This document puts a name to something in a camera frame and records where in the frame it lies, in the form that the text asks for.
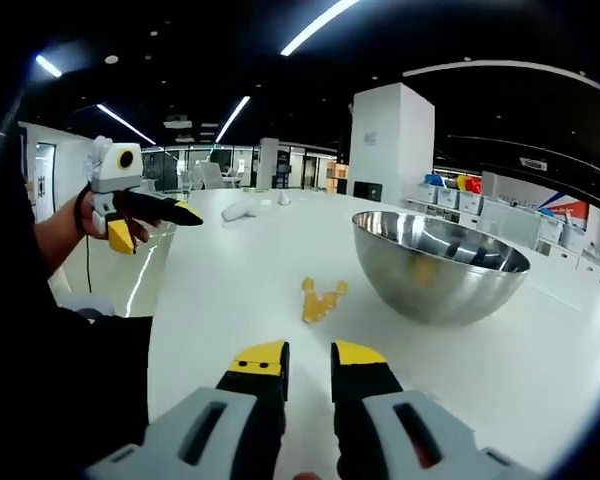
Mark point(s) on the paper notice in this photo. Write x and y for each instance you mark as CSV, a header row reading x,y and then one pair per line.
x,y
370,138

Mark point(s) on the orange blue wall poster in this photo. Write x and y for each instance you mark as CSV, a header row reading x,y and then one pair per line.
x,y
572,207

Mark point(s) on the pile of yellow QQ candies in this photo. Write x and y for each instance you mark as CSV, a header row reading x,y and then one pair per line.
x,y
314,307

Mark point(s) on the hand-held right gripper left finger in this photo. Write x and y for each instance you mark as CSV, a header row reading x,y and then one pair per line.
x,y
200,435

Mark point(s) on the black box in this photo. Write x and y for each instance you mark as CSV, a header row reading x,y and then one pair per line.
x,y
367,191

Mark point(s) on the curved ceiling light strip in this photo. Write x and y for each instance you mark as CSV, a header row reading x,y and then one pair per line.
x,y
505,65

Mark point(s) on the person's dark clothing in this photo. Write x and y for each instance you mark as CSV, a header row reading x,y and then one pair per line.
x,y
55,390

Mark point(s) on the frosted white crate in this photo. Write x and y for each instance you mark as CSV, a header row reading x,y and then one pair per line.
x,y
510,222

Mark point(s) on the person's left hand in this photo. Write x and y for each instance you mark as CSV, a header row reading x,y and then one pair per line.
x,y
140,231

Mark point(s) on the white table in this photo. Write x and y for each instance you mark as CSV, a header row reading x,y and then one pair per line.
x,y
230,300

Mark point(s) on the person's right hand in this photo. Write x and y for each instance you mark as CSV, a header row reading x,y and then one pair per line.
x,y
307,476

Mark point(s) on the ceiling air conditioner unit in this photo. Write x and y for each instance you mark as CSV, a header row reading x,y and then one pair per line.
x,y
533,164
177,123

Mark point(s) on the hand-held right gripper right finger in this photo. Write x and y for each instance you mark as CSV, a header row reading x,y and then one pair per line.
x,y
395,435

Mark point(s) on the wide white square pillar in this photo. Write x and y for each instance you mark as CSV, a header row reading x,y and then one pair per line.
x,y
395,140

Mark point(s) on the crumpled white cloth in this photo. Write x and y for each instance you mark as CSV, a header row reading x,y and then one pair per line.
x,y
237,211

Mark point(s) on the white office chair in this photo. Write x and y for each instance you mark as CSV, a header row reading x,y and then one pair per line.
x,y
212,175

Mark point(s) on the stainless steel bowl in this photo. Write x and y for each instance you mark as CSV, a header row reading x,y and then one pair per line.
x,y
430,300

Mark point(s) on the white low cabinet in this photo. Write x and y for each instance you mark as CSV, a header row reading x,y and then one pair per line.
x,y
580,262

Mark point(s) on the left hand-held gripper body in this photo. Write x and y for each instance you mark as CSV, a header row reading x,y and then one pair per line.
x,y
112,172

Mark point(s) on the row of white storage bins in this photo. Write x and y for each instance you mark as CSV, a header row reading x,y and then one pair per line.
x,y
447,197

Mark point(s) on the black display rack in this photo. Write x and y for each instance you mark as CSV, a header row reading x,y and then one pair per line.
x,y
282,170

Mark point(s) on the small white bottle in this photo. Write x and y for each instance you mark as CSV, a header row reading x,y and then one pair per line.
x,y
284,199

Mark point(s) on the red bag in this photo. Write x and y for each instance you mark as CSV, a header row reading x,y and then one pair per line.
x,y
473,185

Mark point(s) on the orange wooden cabinet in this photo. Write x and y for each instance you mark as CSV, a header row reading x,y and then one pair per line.
x,y
337,177

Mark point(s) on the narrow white pillar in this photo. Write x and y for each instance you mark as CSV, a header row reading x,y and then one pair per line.
x,y
267,162

